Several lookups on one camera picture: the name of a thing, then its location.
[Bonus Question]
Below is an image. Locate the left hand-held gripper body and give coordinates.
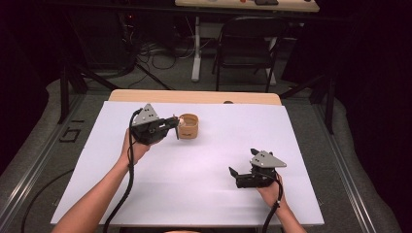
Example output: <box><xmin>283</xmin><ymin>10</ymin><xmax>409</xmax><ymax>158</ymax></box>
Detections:
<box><xmin>130</xmin><ymin>103</ymin><xmax>170</xmax><ymax>146</ymax></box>

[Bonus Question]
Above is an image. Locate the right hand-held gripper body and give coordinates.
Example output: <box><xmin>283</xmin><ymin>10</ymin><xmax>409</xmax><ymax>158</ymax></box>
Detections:
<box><xmin>235</xmin><ymin>150</ymin><xmax>288</xmax><ymax>189</ymax></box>

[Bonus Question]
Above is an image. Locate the tan pen holder with figurine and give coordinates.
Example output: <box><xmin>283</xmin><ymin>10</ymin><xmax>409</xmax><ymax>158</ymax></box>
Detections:
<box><xmin>177</xmin><ymin>113</ymin><xmax>199</xmax><ymax>140</ymax></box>

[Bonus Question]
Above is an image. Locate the person's right hand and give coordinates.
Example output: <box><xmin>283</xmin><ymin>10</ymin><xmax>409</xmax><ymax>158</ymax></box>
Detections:
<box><xmin>257</xmin><ymin>176</ymin><xmax>288</xmax><ymax>210</ymax></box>

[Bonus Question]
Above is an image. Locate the person's left hand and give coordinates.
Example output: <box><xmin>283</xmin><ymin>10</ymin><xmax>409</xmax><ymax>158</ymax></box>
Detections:
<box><xmin>120</xmin><ymin>127</ymin><xmax>163</xmax><ymax>166</ymax></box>

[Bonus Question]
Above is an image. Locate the white table mat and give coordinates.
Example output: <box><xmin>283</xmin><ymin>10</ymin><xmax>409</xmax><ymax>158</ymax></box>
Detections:
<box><xmin>50</xmin><ymin>100</ymin><xmax>326</xmax><ymax>227</ymax></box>

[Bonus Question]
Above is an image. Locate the black metal stand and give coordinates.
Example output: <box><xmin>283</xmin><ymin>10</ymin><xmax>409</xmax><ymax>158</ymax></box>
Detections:
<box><xmin>57</xmin><ymin>59</ymin><xmax>121</xmax><ymax>125</ymax></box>
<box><xmin>279</xmin><ymin>73</ymin><xmax>336</xmax><ymax>136</ymax></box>

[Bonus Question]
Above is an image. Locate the dark equipment box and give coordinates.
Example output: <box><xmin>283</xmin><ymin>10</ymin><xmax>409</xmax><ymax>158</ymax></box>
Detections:
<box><xmin>66</xmin><ymin>12</ymin><xmax>139</xmax><ymax>72</ymax></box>

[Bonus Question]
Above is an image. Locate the black folding chair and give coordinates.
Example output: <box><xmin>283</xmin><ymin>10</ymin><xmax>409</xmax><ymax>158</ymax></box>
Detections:
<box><xmin>211</xmin><ymin>16</ymin><xmax>290</xmax><ymax>94</ymax></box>

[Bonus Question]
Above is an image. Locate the light desk with white legs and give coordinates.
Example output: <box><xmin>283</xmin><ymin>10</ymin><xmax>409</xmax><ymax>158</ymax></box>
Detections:
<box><xmin>174</xmin><ymin>0</ymin><xmax>321</xmax><ymax>86</ymax></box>

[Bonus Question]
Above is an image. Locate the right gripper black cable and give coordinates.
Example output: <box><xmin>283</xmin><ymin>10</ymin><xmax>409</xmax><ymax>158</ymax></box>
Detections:
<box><xmin>261</xmin><ymin>170</ymin><xmax>285</xmax><ymax>233</ymax></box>

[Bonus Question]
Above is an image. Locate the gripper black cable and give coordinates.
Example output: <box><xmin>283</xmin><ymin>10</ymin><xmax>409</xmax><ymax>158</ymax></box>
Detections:
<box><xmin>261</xmin><ymin>170</ymin><xmax>285</xmax><ymax>233</ymax></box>
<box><xmin>102</xmin><ymin>108</ymin><xmax>144</xmax><ymax>233</ymax></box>

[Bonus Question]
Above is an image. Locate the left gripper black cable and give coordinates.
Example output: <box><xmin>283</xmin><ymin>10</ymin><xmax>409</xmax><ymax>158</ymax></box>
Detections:
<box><xmin>102</xmin><ymin>108</ymin><xmax>144</xmax><ymax>233</ymax></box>

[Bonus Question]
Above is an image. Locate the bundle of floor cables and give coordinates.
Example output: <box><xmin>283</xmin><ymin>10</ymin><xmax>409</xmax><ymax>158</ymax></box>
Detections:
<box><xmin>127</xmin><ymin>38</ymin><xmax>215</xmax><ymax>89</ymax></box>

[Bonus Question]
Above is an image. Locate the aluminium floor rail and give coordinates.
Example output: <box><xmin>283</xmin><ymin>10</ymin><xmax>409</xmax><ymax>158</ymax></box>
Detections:
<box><xmin>311</xmin><ymin>102</ymin><xmax>379</xmax><ymax>233</ymax></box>
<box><xmin>0</xmin><ymin>93</ymin><xmax>86</xmax><ymax>229</ymax></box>

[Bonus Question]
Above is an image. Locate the black floor cable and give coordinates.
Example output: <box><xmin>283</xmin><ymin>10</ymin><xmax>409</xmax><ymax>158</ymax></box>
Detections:
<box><xmin>20</xmin><ymin>168</ymin><xmax>76</xmax><ymax>233</ymax></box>

